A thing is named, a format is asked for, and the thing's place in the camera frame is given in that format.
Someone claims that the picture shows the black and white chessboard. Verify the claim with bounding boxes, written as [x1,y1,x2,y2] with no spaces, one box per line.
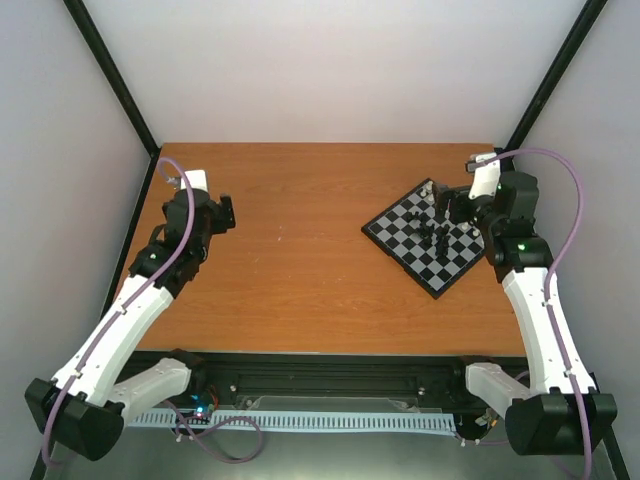
[361,178,485,299]

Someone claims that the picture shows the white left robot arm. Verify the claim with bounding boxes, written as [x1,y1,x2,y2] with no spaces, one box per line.
[25,170,235,461]

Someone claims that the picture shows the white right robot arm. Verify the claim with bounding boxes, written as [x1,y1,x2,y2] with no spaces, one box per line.
[432,171,617,456]

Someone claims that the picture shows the black pile of chess pieces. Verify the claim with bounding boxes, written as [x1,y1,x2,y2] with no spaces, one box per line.
[404,212,450,258]

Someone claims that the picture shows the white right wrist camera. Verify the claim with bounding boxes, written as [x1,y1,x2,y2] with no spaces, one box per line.
[466,152,501,200]

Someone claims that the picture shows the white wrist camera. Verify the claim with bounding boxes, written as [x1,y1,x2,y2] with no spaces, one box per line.
[466,152,501,200]
[180,169,209,192]

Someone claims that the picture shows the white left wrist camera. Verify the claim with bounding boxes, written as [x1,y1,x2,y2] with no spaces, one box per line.
[180,169,209,192]

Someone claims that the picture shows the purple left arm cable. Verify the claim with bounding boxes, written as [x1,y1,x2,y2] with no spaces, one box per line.
[39,157,264,469]

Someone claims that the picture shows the black aluminium frame rail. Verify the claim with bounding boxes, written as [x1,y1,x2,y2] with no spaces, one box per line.
[119,351,531,416]

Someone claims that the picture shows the black left frame post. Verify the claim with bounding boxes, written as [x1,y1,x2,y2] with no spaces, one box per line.
[62,0,161,156]

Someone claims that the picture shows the black frame post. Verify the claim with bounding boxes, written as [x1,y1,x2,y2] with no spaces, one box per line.
[62,0,161,156]
[505,0,608,151]

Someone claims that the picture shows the white slotted cable duct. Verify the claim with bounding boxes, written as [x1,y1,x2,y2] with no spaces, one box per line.
[127,408,459,435]

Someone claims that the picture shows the black right frame post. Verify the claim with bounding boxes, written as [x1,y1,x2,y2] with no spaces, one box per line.
[505,0,608,151]

